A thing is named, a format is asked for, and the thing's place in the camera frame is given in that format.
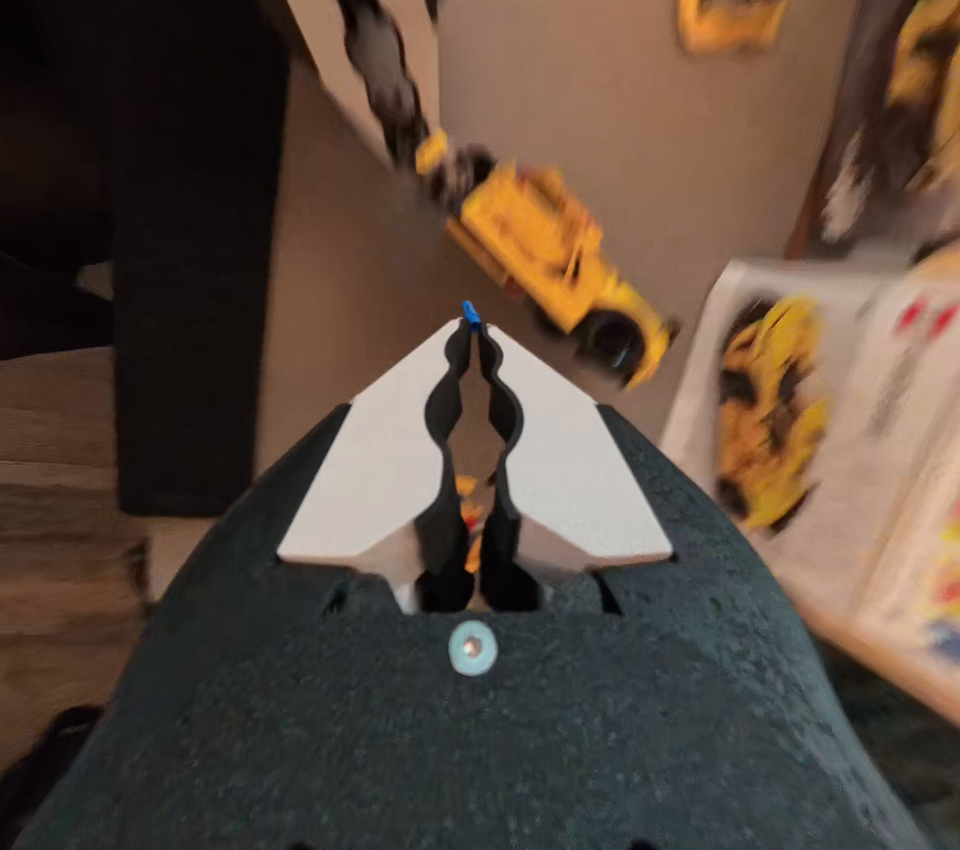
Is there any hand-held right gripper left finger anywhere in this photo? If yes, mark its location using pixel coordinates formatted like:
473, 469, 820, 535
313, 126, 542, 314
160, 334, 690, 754
277, 319, 475, 612

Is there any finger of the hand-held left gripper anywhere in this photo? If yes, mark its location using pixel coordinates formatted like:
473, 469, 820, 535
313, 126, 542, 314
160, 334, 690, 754
279, 0, 410, 172
367, 0, 451, 146

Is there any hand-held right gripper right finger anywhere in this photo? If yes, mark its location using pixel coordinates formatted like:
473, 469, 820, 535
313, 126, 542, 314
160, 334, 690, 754
476, 323, 674, 612

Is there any yellow toy brick car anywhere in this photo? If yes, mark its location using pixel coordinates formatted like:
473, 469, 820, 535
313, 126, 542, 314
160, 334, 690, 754
416, 130, 680, 393

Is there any person's left forearm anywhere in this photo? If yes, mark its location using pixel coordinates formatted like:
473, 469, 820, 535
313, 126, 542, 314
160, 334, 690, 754
0, 0, 286, 356

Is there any white car instruction booklet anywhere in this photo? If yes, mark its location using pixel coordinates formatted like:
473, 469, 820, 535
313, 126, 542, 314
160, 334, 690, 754
660, 257, 901, 611

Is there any black dimpled mat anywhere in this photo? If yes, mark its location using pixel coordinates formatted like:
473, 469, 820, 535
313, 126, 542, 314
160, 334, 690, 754
112, 40, 290, 517

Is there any colourful printed board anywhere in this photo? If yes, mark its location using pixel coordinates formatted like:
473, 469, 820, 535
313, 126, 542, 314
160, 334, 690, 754
813, 265, 960, 723

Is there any dark car set box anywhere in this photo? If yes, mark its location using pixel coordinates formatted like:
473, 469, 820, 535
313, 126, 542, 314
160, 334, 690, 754
787, 0, 960, 258

